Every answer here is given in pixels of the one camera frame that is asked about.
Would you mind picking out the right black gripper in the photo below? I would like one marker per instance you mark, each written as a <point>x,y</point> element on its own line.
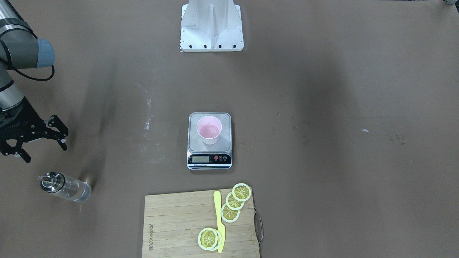
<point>17,123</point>

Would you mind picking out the glass sauce bottle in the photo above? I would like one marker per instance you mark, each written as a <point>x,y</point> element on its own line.
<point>65,186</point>

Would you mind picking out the pink plastic cup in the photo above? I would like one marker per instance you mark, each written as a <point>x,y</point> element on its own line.
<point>209,129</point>

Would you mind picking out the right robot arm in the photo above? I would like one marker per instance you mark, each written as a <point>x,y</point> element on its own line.
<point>20,49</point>

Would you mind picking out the silver kitchen scale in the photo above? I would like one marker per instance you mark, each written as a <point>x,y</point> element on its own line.
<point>209,157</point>

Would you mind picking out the bamboo cutting board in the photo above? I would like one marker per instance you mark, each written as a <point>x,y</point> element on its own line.
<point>172,223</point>

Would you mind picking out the lemon slice four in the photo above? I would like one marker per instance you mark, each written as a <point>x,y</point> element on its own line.
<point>209,239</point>

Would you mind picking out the yellow plastic knife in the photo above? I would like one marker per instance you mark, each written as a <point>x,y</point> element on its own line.
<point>220,226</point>

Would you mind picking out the lemon slice two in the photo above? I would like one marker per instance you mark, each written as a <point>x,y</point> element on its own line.
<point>232,203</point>

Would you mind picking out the lemon slice one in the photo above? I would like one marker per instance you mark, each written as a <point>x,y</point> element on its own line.
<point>241,192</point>

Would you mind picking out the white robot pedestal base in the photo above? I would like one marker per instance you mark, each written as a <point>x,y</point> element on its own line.
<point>211,26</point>

